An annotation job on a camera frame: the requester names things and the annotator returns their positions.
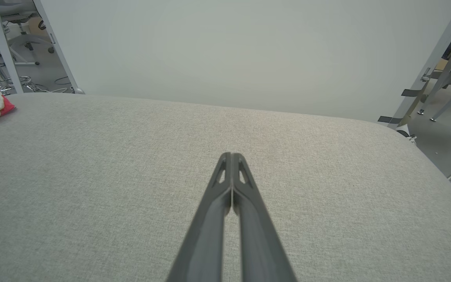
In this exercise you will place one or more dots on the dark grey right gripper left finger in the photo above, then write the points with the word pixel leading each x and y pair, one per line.
pixel 206 235

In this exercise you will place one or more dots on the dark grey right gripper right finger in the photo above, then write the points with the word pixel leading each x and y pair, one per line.
pixel 260 243

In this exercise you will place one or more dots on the light grey fabric sofa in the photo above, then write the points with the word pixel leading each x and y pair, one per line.
pixel 92 176

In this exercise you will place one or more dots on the white caster foot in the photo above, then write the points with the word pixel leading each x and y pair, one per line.
pixel 405 132

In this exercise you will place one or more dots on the white partition board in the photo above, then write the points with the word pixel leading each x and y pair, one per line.
pixel 229 51

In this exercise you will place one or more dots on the chrome stool base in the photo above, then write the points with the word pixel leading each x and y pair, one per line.
pixel 16 83

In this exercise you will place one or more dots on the white office chair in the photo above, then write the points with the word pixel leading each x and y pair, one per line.
pixel 27 39

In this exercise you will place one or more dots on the grey frame post black tape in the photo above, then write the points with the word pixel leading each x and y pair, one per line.
pixel 437 55

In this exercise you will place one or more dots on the white metal frame post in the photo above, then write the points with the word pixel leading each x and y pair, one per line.
pixel 2 43

